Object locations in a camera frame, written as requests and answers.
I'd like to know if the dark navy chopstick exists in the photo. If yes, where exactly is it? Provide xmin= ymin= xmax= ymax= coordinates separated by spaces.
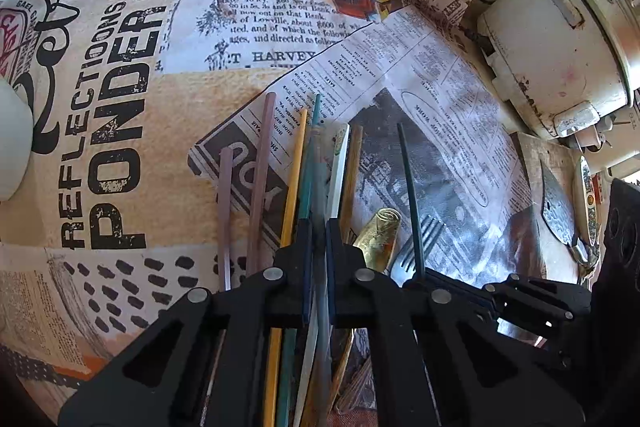
xmin=397 ymin=122 xmax=425 ymax=280

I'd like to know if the grey translucent chopstick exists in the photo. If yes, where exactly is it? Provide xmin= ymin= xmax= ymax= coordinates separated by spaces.
xmin=311 ymin=126 xmax=331 ymax=426

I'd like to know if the short mauve chopstick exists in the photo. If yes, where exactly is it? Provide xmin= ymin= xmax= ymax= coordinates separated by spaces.
xmin=217 ymin=146 xmax=233 ymax=291

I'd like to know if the long mauve chopstick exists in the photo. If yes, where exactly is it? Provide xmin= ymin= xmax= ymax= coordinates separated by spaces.
xmin=246 ymin=92 xmax=277 ymax=277

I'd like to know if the wooden cutting board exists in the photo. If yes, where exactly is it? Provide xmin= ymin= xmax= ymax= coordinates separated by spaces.
xmin=513 ymin=132 xmax=602 ymax=288

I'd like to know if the yellow chopstick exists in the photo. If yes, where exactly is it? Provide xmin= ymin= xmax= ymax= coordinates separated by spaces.
xmin=262 ymin=108 xmax=308 ymax=427

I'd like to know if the teal green chopstick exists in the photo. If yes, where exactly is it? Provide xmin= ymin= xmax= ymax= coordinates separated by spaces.
xmin=276 ymin=94 xmax=322 ymax=427

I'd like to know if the metal spatula blade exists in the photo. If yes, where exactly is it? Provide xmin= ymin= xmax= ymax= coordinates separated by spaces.
xmin=540 ymin=160 xmax=589 ymax=265

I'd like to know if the patterned ceramic spoon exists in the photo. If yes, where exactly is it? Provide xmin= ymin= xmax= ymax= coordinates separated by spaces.
xmin=573 ymin=156 xmax=598 ymax=251

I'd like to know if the gold spoon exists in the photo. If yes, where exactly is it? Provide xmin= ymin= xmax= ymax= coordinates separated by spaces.
xmin=354 ymin=208 xmax=401 ymax=272

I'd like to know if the brown chopstick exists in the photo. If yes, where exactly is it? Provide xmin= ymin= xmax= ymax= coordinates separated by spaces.
xmin=328 ymin=124 xmax=363 ymax=413

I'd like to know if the white chopstick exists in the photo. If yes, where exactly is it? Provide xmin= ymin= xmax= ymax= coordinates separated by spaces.
xmin=294 ymin=124 xmax=349 ymax=426

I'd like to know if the white rice cooker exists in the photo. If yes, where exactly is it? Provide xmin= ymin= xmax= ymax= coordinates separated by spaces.
xmin=477 ymin=0 xmax=639 ymax=140

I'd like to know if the printed newspaper-pattern tablecloth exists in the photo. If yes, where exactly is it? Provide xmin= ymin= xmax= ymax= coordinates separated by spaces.
xmin=1 ymin=0 xmax=544 ymax=421

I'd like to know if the white ceramic cup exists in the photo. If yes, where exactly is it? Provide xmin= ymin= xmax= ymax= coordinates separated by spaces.
xmin=0 ymin=78 xmax=32 ymax=202

